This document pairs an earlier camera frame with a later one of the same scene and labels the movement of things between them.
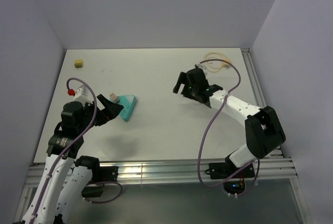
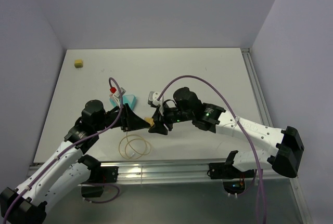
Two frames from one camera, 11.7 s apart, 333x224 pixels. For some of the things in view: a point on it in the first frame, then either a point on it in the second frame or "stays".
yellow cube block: [78, 63] stays
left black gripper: [110, 112] → [130, 121]
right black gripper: [183, 79] → [159, 118]
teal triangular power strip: [128, 102] stays
